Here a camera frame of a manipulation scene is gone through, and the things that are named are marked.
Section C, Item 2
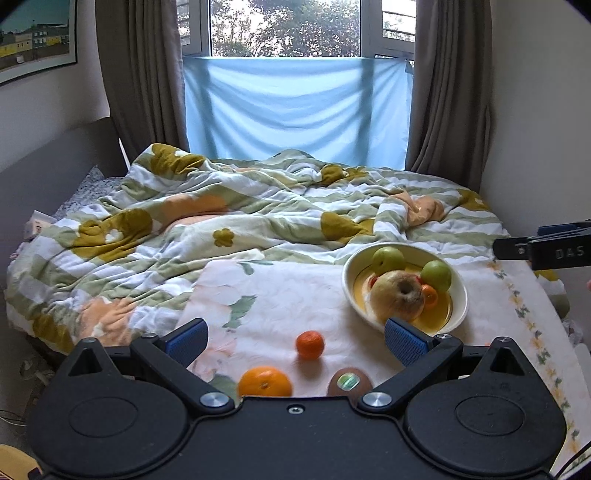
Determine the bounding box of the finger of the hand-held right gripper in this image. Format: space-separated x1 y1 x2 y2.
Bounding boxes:
492 235 532 261

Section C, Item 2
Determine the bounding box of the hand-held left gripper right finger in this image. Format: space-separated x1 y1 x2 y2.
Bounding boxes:
355 316 539 418

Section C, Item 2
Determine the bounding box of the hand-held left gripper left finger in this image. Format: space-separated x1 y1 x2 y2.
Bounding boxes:
55 318 237 418

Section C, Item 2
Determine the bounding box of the large yellow-brown apple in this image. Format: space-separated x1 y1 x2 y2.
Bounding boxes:
370 270 426 325

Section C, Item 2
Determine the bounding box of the cream bowl with yellow inside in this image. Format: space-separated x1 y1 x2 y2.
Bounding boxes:
342 242 468 337

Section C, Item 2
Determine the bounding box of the green apple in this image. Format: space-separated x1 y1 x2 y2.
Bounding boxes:
419 260 452 293
372 246 407 276

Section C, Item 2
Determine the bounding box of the brown kiwi with green sticker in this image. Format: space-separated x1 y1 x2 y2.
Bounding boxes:
327 367 374 397

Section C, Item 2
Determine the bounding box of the large orange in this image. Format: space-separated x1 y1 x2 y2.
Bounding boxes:
238 366 294 398

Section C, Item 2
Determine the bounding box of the small tangerine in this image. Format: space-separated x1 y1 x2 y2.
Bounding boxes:
296 330 325 361

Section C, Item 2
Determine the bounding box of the white floral cloth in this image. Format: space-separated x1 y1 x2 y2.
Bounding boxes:
177 247 583 459

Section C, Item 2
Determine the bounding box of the green and yellow floral blanket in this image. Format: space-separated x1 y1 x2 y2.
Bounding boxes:
4 143 570 357

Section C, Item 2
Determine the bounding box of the grey-brown curtain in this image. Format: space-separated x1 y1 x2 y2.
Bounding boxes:
94 0 190 163
405 0 496 188

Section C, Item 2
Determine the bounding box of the grey patterned bed sheet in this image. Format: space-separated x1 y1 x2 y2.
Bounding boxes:
50 165 129 221

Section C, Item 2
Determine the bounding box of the small white box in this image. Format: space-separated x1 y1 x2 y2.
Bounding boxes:
24 210 57 241

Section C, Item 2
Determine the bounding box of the yellow book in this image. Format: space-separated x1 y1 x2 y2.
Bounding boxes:
0 443 43 480

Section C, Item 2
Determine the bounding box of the grey bed headboard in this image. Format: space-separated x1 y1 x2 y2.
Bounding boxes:
0 117 129 241

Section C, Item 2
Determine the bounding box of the light blue window cloth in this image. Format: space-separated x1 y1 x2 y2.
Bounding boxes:
183 55 415 170

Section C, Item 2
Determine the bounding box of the window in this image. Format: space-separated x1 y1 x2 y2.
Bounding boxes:
177 0 417 62

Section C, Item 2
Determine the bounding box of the framed wall poster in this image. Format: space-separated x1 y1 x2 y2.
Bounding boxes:
0 0 80 87

